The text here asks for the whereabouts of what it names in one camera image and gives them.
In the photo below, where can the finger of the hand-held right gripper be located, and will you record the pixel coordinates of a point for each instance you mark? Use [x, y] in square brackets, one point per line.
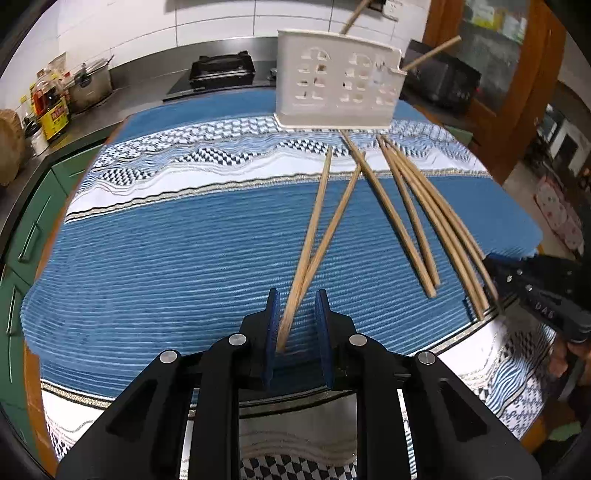
[505, 270]

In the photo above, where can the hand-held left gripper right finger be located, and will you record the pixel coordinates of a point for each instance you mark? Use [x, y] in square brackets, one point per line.
[322, 332]

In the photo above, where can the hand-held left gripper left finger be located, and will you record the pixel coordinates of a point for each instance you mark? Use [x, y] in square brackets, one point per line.
[272, 332]

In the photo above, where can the wooden chopstick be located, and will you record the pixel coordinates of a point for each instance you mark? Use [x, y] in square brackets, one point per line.
[455, 244]
[471, 242]
[390, 217]
[340, 207]
[314, 212]
[458, 272]
[434, 53]
[353, 18]
[400, 184]

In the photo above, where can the white plastic utensil holder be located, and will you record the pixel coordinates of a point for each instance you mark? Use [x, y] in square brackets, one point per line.
[323, 117]

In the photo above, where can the person's right hand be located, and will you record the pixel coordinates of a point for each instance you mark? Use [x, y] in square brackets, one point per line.
[559, 364]

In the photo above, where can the patterned floor rug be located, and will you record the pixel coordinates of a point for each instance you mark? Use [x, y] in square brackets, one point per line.
[558, 217]

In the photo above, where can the blue patterned tablecloth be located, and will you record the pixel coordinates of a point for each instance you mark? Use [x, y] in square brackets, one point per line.
[161, 240]

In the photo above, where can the black countertop appliance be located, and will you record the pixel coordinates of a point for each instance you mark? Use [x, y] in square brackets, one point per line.
[443, 85]

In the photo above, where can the green kitchen base cabinet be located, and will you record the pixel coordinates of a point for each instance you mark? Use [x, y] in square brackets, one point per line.
[27, 258]

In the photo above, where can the black gas stove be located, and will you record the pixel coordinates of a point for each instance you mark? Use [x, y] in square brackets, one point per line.
[184, 90]

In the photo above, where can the steel kitchen countertop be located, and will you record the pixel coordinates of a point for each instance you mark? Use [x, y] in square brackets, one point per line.
[138, 78]

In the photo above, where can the black power plug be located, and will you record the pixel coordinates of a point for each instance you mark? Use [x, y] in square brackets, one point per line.
[377, 4]

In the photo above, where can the steel cooking pot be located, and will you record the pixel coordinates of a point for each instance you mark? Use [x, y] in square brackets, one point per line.
[90, 92]

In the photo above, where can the yellow label sauce bottle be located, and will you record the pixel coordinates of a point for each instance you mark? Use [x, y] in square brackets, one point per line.
[54, 117]

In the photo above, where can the round wooden cutting board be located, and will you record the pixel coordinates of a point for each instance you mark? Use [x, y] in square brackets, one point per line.
[9, 147]

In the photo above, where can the cluster of condiment bottles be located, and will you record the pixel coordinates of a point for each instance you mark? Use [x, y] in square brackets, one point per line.
[55, 64]

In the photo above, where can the wooden door frame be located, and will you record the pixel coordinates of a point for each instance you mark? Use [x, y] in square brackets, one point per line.
[549, 69]

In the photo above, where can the white wall socket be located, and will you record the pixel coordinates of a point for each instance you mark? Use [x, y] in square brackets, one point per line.
[393, 7]

